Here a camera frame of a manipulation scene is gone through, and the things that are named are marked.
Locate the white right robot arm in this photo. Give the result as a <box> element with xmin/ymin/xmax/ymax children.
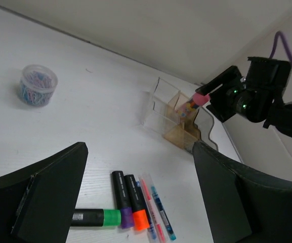
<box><xmin>196</xmin><ymin>57</ymin><xmax>292</xmax><ymax>138</ymax></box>

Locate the purple highlighter marker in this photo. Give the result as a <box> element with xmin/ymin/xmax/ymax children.
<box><xmin>111</xmin><ymin>171</ymin><xmax>134</xmax><ymax>229</ymax></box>

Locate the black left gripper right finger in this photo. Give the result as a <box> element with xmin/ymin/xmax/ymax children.
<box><xmin>192</xmin><ymin>141</ymin><xmax>292</xmax><ymax>242</ymax></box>

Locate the pink capped patterned tube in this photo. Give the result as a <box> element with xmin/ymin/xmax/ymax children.
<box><xmin>176</xmin><ymin>93</ymin><xmax>210</xmax><ymax>118</ymax></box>

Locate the amber plastic bin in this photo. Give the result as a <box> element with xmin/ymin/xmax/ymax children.
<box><xmin>162</xmin><ymin>92</ymin><xmax>201</xmax><ymax>154</ymax></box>

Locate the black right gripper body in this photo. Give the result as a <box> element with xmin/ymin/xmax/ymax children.
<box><xmin>228</xmin><ymin>57</ymin><xmax>291</xmax><ymax>123</ymax></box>

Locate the teal pen clear cap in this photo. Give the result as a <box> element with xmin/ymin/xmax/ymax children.
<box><xmin>143</xmin><ymin>174</ymin><xmax>176</xmax><ymax>241</ymax></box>

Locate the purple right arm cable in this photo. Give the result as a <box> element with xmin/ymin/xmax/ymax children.
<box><xmin>269</xmin><ymin>30</ymin><xmax>292</xmax><ymax>94</ymax></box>

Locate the clear plastic bin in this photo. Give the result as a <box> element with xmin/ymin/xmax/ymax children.
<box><xmin>141</xmin><ymin>77</ymin><xmax>181</xmax><ymax>135</ymax></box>

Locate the green highlighter marker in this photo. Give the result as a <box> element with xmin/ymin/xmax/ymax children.
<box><xmin>71</xmin><ymin>209</ymin><xmax>121</xmax><ymax>227</ymax></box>

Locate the pink pen clear cap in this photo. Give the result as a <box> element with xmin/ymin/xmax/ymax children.
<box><xmin>138</xmin><ymin>175</ymin><xmax>166</xmax><ymax>243</ymax></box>

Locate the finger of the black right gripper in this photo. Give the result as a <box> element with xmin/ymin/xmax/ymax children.
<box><xmin>195</xmin><ymin>65</ymin><xmax>241</xmax><ymax>96</ymax></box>
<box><xmin>207</xmin><ymin>88</ymin><xmax>237</xmax><ymax>123</ymax></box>

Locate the grey smoked plastic bin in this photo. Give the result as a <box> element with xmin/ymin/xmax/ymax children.
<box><xmin>184</xmin><ymin>108</ymin><xmax>219</xmax><ymax>154</ymax></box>

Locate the clear jar of paper clips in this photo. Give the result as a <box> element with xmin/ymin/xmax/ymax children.
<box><xmin>18</xmin><ymin>64</ymin><xmax>58</xmax><ymax>107</ymax></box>

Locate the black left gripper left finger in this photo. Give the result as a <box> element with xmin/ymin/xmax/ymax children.
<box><xmin>0</xmin><ymin>142</ymin><xmax>88</xmax><ymax>242</ymax></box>

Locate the orange highlighter marker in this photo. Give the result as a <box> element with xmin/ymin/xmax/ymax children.
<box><xmin>124</xmin><ymin>174</ymin><xmax>149</xmax><ymax>231</ymax></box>

